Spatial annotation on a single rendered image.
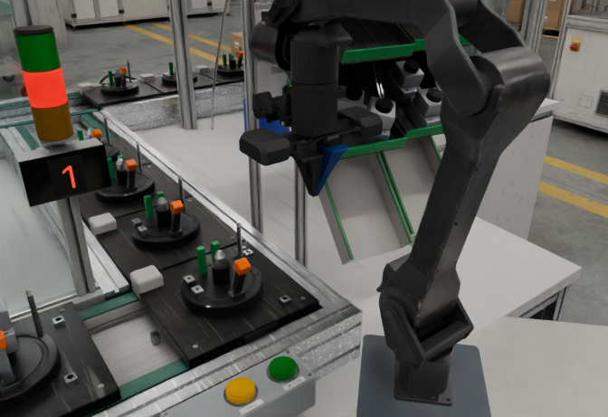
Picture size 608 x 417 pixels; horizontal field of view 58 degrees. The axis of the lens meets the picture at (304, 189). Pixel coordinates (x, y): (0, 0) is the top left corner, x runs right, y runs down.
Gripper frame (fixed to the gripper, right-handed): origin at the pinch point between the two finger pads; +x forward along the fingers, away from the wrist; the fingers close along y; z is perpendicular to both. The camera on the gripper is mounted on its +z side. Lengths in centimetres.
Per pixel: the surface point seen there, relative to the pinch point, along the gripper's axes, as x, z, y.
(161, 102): 30, 137, -32
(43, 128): -2.6, 29.8, 25.8
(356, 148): 4.8, 11.8, -17.7
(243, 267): 18.6, 10.6, 5.3
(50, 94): -7.5, 29.1, 24.2
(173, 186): 28, 63, -5
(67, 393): 28.4, 11.3, 33.0
